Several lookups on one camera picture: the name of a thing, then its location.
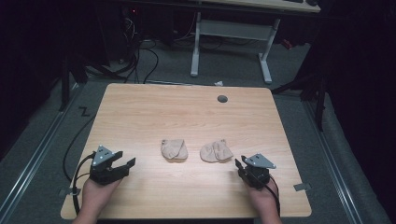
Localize light wooden desk top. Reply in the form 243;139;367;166
190;0;321;14

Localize person's left hand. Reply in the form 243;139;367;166
80;177;122;216

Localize black tripod stand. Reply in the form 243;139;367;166
271;66;329;133

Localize black floor cables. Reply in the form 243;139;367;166
87;17;161;85

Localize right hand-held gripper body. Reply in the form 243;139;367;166
237;153;277;190

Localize black metal stand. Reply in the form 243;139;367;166
58;52;89;112

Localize person's right hand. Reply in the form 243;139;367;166
247;179;280;216

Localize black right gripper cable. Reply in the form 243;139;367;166
248;170;282;217

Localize grey tape piece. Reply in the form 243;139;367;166
293;182;312;192
59;187;82;198

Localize white desk frame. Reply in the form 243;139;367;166
190;11;282;85

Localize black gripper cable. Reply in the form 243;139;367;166
63;114;97;217
248;170;282;217

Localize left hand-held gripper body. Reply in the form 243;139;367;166
89;145;131;187

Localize beige sock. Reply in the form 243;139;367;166
160;138;189;161
199;138;234;163

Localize aluminium floor rail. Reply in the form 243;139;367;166
303;101;365;224
0;83;82;218

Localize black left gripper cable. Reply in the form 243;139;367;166
63;114;97;217

